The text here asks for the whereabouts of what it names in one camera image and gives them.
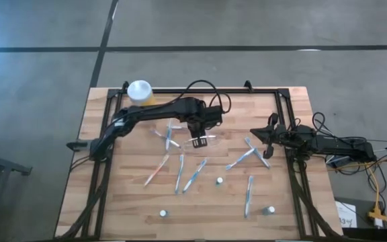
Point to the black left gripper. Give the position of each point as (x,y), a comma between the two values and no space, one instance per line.
(198,124)

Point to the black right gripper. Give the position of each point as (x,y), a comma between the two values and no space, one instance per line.
(277,136)

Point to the clear acrylic organizer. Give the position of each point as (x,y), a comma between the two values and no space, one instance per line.
(215,142)

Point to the white toothbrush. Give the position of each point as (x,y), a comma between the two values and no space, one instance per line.
(177,127)

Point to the blue white pen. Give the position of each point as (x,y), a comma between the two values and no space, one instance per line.
(179,173)

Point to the teal mouthwash bottle white cap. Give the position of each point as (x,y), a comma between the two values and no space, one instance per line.
(163,213)
(270,210)
(219,181)

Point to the pen with red tip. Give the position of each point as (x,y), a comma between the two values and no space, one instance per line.
(156,170)

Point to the yellow canister white lid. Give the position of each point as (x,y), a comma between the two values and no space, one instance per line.
(139,90)

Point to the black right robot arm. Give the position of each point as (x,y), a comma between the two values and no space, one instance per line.
(341,146)

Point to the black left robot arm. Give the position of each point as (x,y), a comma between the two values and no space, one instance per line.
(153,112)

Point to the grey power supply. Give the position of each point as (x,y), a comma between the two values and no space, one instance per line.
(339,161)

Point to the white paper label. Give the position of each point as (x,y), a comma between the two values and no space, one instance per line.
(344,215)

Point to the white power adapter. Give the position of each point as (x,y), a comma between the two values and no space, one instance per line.
(378,223)

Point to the black box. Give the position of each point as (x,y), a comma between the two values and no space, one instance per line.
(381,237)

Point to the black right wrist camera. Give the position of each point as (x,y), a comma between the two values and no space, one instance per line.
(302,136)

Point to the black aluminium table frame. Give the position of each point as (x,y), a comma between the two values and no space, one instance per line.
(240,90)

